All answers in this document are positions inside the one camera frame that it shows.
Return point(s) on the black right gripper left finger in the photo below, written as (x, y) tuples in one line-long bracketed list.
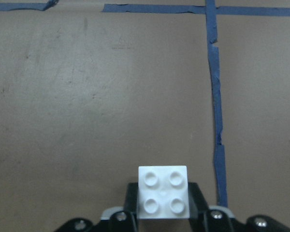
[(131, 199)]

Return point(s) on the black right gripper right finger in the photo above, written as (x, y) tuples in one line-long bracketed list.
[(197, 203)]

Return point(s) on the white block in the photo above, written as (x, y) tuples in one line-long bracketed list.
[(162, 192)]

